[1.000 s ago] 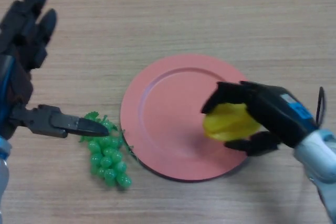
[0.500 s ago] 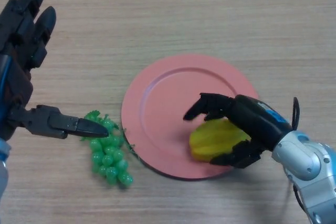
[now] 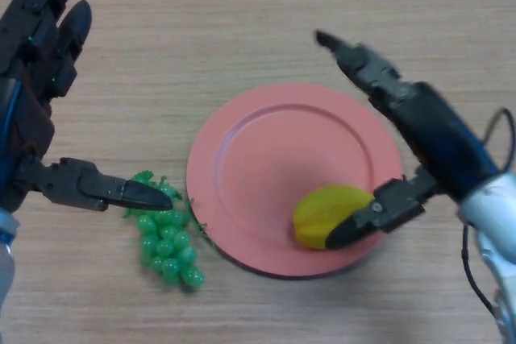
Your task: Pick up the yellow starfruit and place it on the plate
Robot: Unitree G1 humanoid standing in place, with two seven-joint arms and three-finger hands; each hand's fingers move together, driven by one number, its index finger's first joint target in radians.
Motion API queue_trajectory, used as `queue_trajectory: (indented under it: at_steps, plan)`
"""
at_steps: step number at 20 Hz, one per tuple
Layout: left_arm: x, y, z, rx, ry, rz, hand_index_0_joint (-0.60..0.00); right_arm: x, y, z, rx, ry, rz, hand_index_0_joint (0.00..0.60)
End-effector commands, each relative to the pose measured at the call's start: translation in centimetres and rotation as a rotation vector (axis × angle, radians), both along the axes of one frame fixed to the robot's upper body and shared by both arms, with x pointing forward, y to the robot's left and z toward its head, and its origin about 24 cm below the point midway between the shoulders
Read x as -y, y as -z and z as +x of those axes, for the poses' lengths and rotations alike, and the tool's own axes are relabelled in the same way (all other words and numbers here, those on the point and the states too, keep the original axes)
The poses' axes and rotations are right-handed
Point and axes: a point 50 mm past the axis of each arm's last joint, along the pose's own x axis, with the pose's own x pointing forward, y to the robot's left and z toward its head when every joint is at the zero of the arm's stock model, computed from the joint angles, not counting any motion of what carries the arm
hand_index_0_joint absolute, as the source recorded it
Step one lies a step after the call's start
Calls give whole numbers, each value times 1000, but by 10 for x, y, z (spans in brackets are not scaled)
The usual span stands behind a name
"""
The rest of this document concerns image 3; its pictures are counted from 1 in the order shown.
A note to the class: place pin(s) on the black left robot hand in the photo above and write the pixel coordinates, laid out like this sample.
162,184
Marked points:
28,98

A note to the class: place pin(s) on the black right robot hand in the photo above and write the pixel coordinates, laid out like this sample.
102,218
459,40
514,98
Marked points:
439,134

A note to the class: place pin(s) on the yellow starfruit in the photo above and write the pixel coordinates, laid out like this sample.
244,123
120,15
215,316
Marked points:
318,215

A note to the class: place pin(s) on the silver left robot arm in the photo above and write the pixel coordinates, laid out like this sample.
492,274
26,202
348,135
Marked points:
5,259

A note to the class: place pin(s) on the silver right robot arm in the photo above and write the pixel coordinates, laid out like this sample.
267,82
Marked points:
496,207

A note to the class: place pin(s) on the pink round plate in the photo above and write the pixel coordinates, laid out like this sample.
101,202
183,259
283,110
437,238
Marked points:
274,167

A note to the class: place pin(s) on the green plastic grape bunch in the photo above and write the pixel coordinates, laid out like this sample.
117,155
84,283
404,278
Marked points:
165,247

